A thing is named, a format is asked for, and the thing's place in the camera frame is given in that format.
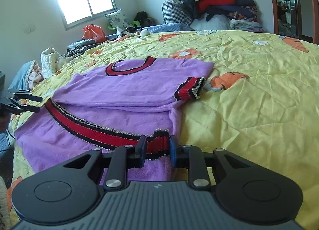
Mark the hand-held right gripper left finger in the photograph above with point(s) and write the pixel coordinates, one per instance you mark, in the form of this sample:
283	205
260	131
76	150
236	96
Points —
141	152

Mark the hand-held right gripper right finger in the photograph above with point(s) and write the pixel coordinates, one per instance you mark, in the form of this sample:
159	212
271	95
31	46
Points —
173	152

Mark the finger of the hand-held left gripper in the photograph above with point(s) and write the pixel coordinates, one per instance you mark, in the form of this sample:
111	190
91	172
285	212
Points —
21	106
25	94

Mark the purple sweater with red trim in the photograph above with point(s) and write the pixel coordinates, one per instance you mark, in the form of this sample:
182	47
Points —
112	90

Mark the blue hooded garment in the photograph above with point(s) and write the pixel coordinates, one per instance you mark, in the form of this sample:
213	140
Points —
21	74

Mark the white quilted jacket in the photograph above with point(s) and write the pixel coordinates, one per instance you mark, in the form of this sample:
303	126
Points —
51	61

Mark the black white zigzag cloth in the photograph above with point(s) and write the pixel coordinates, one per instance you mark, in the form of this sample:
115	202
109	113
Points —
74	50

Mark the dark cloth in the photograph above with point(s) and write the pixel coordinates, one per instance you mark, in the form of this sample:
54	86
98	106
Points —
84	43

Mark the yellow printed blanket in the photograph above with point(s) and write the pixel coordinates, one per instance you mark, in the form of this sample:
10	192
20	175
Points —
249	110

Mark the orange plastic bag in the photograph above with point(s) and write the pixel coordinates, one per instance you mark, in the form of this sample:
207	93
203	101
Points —
93	34

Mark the white plush ball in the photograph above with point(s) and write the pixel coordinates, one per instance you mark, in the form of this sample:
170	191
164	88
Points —
144	33

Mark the floral pillow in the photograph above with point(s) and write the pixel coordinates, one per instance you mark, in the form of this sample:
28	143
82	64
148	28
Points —
118	19

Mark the blue quilted bedcover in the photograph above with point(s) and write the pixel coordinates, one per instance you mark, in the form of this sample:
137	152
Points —
169	27

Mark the green plastic stool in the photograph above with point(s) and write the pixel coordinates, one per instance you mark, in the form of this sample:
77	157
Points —
136	22

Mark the black backpack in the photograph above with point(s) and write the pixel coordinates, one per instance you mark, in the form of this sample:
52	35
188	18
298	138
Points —
143	18

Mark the white plastic bag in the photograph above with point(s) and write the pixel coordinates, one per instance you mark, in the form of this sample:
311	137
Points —
214	23

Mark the black white checkered bag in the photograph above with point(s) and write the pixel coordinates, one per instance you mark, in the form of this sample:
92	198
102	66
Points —
174	11

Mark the dark door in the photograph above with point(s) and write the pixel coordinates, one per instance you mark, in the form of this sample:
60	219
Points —
292	0

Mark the wooden door frame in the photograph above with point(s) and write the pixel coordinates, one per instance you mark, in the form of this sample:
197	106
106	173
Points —
271	0

